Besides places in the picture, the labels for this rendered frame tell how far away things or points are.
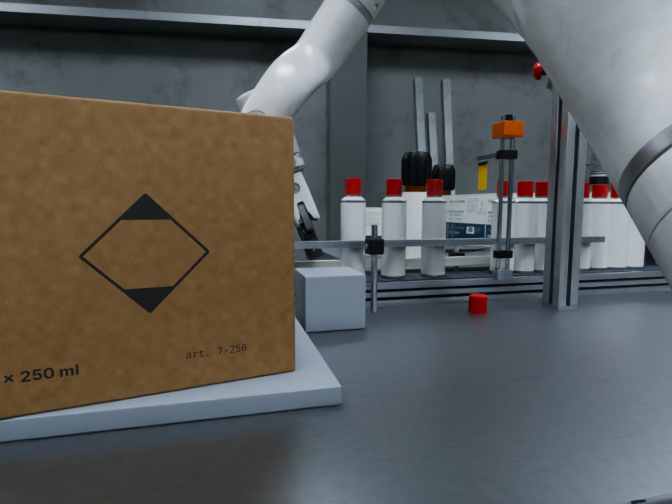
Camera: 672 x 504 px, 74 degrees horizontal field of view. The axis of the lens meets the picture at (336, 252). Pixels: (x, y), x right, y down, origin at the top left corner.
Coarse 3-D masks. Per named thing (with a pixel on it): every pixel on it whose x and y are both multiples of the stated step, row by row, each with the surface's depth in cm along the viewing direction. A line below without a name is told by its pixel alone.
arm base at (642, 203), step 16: (656, 160) 29; (640, 176) 30; (656, 176) 29; (640, 192) 30; (656, 192) 29; (640, 208) 30; (656, 208) 29; (640, 224) 31; (656, 224) 29; (656, 240) 29; (656, 256) 30
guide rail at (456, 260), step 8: (456, 256) 102; (464, 256) 102; (472, 256) 102; (480, 256) 103; (488, 256) 103; (296, 264) 92; (304, 264) 92; (312, 264) 93; (320, 264) 93; (328, 264) 94; (336, 264) 94; (368, 264) 96; (408, 264) 98; (416, 264) 99; (448, 264) 101; (456, 264) 101; (464, 264) 102; (472, 264) 102; (480, 264) 103; (488, 264) 103
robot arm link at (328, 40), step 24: (336, 0) 76; (312, 24) 78; (336, 24) 77; (360, 24) 78; (312, 48) 78; (336, 48) 78; (288, 72) 74; (312, 72) 76; (264, 96) 73; (288, 96) 73
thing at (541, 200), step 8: (536, 184) 102; (544, 184) 100; (536, 192) 102; (544, 192) 100; (536, 200) 101; (544, 200) 100; (544, 208) 100; (536, 216) 101; (544, 216) 100; (536, 224) 101; (544, 224) 100; (536, 232) 101; (544, 232) 100; (536, 248) 101; (544, 248) 101; (536, 256) 101; (544, 256) 101; (536, 264) 102
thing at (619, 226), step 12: (612, 192) 106; (612, 204) 106; (612, 216) 106; (624, 216) 105; (612, 228) 106; (624, 228) 105; (612, 240) 106; (624, 240) 105; (612, 252) 106; (624, 252) 106; (612, 264) 106; (624, 264) 106
